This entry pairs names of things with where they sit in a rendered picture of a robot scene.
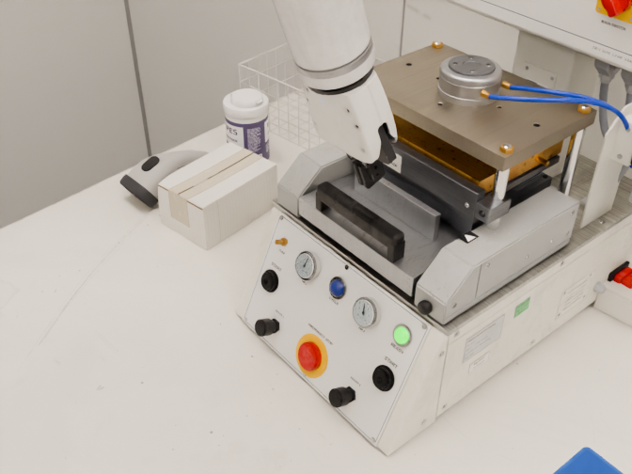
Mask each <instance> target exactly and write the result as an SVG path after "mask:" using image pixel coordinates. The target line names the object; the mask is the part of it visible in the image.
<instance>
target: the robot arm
mask: <svg viewBox="0 0 632 474"><path fill-rule="evenodd" d="M272 2H273V5H274V7H275V10H276V15H277V17H278V19H279V22H280V25H281V28H282V30H283V33H284V36H285V39H286V41H287V43H288V46H289V49H290V52H291V54H292V59H293V61H294V64H295V67H296V69H297V72H298V74H299V77H300V79H301V81H302V82H303V86H304V91H305V95H306V99H307V103H308V109H309V112H310V115H311V118H312V121H313V124H314V127H315V130H316V132H317V134H318V135H319V136H320V137H321V138H322V139H324V140H325V141H327V142H328V143H330V144H332V145H333V146H335V147H337V148H338V149H340V150H342V151H344V152H346V154H347V156H348V157H349V159H351V160H354V161H353V162H352V164H353V167H354V170H355V174H356V177H357V180H358V183H359V184H361V185H364V186H365V187H366V188H367V189H370V188H371V187H372V186H373V185H375V184H376V183H377V182H378V181H379V180H381V179H382V178H383V177H384V176H385V174H386V172H385V169H384V166H383V163H385V164H388V165H389V164H390V163H392V162H393V161H394V160H395V159H396V158H397V156H396V154H395V152H394V149H393V148H392V146H391V144H390V142H391V143H396V142H397V130H396V125H395V121H394V118H393V115H392V112H391V109H390V106H389V103H388V100H387V96H386V93H385V91H384V89H383V87H382V85H381V82H380V80H379V78H378V76H377V74H376V71H375V70H374V69H373V64H374V61H375V57H376V54H375V50H374V46H373V42H372V38H371V32H370V29H369V25H368V21H367V17H366V13H365V9H364V6H363V2H362V0H272Z"/></svg>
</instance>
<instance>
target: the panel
mask: <svg viewBox="0 0 632 474"><path fill-rule="evenodd" d="M303 251H313V252H314V253H315V254H316V255H317V256H318V258H319V260H320V264H321V268H320V273H319V275H318V276H317V277H316V278H315V279H313V280H303V279H302V278H301V277H300V276H299V275H297V274H296V272H295V267H294V264H295V260H296V258H297V256H298V255H299V254H300V253H301V252H303ZM264 272H272V273H273V274H274V275H275V277H276V286H275V287H274V288H273V289H272V290H271V291H266V290H265V289H264V288H263V287H262V285H261V276H262V274H263V273H264ZM335 279H338V280H340V281H341V283H342V285H343V293H342V295H341V296H339V297H336V296H334V295H333V294H332V293H331V292H330V289H329V287H330V284H331V282H332V281H333V280H335ZM364 296H370V297H372V298H374V299H375V300H376V301H377V303H378V305H379V307H380V310H381V317H380V321H379V323H378V324H377V325H376V326H375V327H373V328H367V329H366V328H362V327H360V326H359V325H358V324H357V323H356V322H355V320H354V318H353V314H352V310H353V306H354V304H355V302H356V300H357V299H358V298H360V297H364ZM265 318H269V319H271V320H272V319H276V320H278V321H279V331H277V332H276V333H275V334H272V335H270V336H264V337H261V338H262V339H263V340H264V341H265V342H266V343H267V344H268V345H269V346H270V347H271V348H272V349H273V350H274V351H275V352H276V353H277V354H278V355H280V356H281V357H282V358H283V359H284V360H285V361H286V362H287V363H288V364H289V365H290V366H291V367H292V368H293V369H294V370H295V371H297V372H298V373H299V374H300V375H301V376H302V377H303V378H304V379H305V380H306V381H307V382H308V383H309V384H310V385H311V386H312V387H313V388H314V389H316V390H317V391H318V392H319V393H320V394H321V395H322V396H323V397H324V398H325V399H326V400H327V401H328V402H329V403H330V401H329V399H328V394H329V391H330V390H331V389H332V388H336V387H351V388H352V389H353V390H354V391H355V400H354V401H352V402H351V403H348V404H347V405H345V406H342V407H338V408H336V407H335V408H336V409H337V410H338V411H339V412H340V413H341V414H342V415H343V416H344V417H345V418H346V419H347V420H348V421H349V422H350V423H351V424H352V425H354V426H355V427H356V428H357V429H358V431H359V432H361V433H362V434H363V435H364V436H365V437H366V438H367V439H368V440H369V441H370V442H371V443H372V444H373V445H374V446H375V447H377V445H378V443H379V441H380V439H381V436H382V434H383V432H384V430H385V429H386V426H387V423H388V421H389V419H390V417H391V414H392V412H393V410H394V408H395V406H396V404H397V401H398V400H399V398H400V396H401V394H402V391H403V388H404V386H405V384H406V382H407V379H408V377H409V375H410V373H411V371H412V370H413V367H414V365H415V363H416V361H417V359H418V356H419V353H420V351H421V349H422V347H423V344H424V342H425V341H426V339H427V337H428V335H429V332H430V330H431V328H432V325H431V324H429V323H428V322H426V321H425V320H424V319H423V318H421V317H420V316H419V315H418V314H417V313H416V312H414V311H413V310H412V309H410V308H409V307H407V306H406V305H405V304H403V303H402V302H401V301H399V300H398V299H397V298H395V297H394V296H393V295H391V294H390V293H389V292H387V291H386V290H384V289H383V288H382V287H380V286H379V285H378V284H376V283H375V282H374V281H372V280H371V279H370V278H368V277H367V276H365V275H364V274H363V273H361V272H360V271H359V270H358V269H356V268H355V267H354V266H353V265H352V264H351V263H349V262H348V261H346V260H345V259H344V258H342V257H341V256H340V255H338V254H337V253H336V252H334V251H333V250H332V249H330V248H329V247H328V246H326V245H325V244H323V243H322V242H321V241H319V240H318V239H317V238H315V237H314V236H313V235H311V234H310V233H309V232H307V231H306V230H305V229H303V228H302V227H300V226H299V225H298V224H297V223H295V222H294V221H293V220H291V219H290V217H288V216H287V215H286V214H284V213H283V212H280V213H279V216H278V219H277V222H276V225H275V228H274V231H273V234H272V237H271V239H270V242H269V245H268V247H267V250H266V253H265V255H264V258H263V261H262V264H261V268H260V270H259V273H258V276H257V279H256V282H255V285H254V287H253V290H252V293H251V295H250V298H249V301H248V303H247V306H246V309H245V314H244V317H243V319H242V320H243V321H244V322H245V323H246V324H247V325H248V326H249V327H250V328H251V329H252V330H253V331H254V332H255V333H256V331H255V323H256V321H257V320H258V319H265ZM398 327H404V328H405V329H406V330H407V332H408V341H407V343H405V344H400V343H398V342H397V341H396V340H395V339H394V332H395V330H396V329H397V328H398ZM256 334H257V333H256ZM308 341H312V342H314V343H315V344H316V345H317V346H318V347H319V349H320V351H321V355H322V361H321V365H320V366H319V368H318V369H317V370H315V371H306V370H305V369H303V367H302V366H301V365H300V363H299V360H298V350H299V347H300V346H301V344H302V343H304V342H308ZM377 368H385V369H387V370H388V371H389V373H390V376H391V384H390V386H389V388H387V389H384V390H381V389H378V388H377V387H376V386H375V385H374V383H373V381H372V374H373V372H374V370H375V369H377ZM330 404H331V403H330Z"/></svg>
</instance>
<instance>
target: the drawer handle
mask: <svg viewBox="0 0 632 474"><path fill-rule="evenodd" d="M328 208H331V209H333V210H334V211H335V212H337V213H339V214H340V215H342V216H343V217H344V218H346V219H347V220H349V221H350V222H352V223H353V224H354V225H356V226H357V227H359V228H360V229H362V230H363V231H365V232H366V233H368V234H369V235H370V236H371V237H372V238H374V239H375V240H377V241H378V242H379V243H381V244H382V245H384V246H386V247H387V259H388V260H389V261H390V262H392V263H394V262H395V261H398V260H400V259H402V258H403V256H404V247H405V240H404V233H403V232H402V231H401V230H399V229H397V228H396V227H394V226H393V225H391V224H390V223H388V222H387V221H386V220H385V219H383V218H382V217H380V216H379V215H377V214H376V213H374V212H372V211H371V210H369V209H368V208H366V207H365V206H363V205H362V204H360V203H359V202H358V201H356V200H355V199H353V198H352V197H350V196H348V195H347V194H345V193H344V192H342V191H341V190H340V189H339V188H337V187H336V186H334V185H333V184H331V183H330V182H322V183H320V184H319V185H318V187H317V192H316V209H317V210H319V211H320V212H322V211H324V210H326V209H328Z"/></svg>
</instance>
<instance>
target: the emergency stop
mask: <svg viewBox="0 0 632 474"><path fill-rule="evenodd" d="M298 360H299V363H300V365H301V366H302V367H303V369H305V370H306V371H315V370H317V369H318V368H319V366H320V365H321V361H322V355H321V351H320V349H319V347H318V346H317V345H316V344H315V343H314V342H312V341H308V342H304V343H302V344H301V346H300V347H299V350H298Z"/></svg>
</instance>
